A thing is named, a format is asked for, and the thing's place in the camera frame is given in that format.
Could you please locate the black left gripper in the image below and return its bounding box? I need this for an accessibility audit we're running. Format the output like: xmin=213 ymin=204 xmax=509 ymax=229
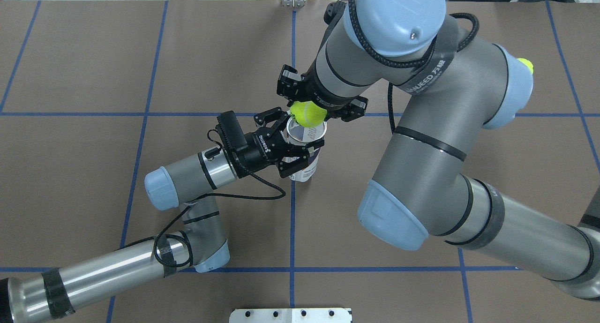
xmin=234 ymin=107 xmax=324 ymax=179

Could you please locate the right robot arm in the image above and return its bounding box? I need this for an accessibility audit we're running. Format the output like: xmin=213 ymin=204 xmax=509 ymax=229
xmin=277 ymin=0 xmax=599 ymax=301

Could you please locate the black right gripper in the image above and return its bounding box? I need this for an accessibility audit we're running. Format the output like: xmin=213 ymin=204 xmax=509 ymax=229
xmin=276 ymin=64 xmax=369 ymax=122

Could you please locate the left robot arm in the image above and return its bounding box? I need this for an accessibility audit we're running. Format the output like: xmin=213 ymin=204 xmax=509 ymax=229
xmin=1 ymin=107 xmax=327 ymax=323

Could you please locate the tennis ball with Wilson print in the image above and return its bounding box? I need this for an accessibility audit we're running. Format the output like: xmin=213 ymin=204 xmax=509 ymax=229
xmin=290 ymin=101 xmax=328 ymax=128

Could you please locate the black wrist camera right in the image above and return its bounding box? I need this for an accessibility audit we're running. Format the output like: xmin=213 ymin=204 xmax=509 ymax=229
xmin=323 ymin=0 xmax=347 ymax=25

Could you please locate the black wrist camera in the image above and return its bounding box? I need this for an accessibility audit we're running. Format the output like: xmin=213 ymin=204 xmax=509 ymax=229
xmin=323 ymin=0 xmax=347 ymax=25
xmin=216 ymin=110 xmax=248 ymax=152

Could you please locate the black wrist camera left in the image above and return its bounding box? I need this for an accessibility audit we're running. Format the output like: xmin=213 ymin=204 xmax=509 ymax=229
xmin=216 ymin=110 xmax=248 ymax=152

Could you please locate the tennis ball with Roland Garros print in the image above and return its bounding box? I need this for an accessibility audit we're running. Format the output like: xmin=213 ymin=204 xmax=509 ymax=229
xmin=516 ymin=58 xmax=534 ymax=76

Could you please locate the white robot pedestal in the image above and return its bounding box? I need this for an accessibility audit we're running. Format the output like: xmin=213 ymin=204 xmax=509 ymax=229
xmin=229 ymin=308 xmax=353 ymax=323

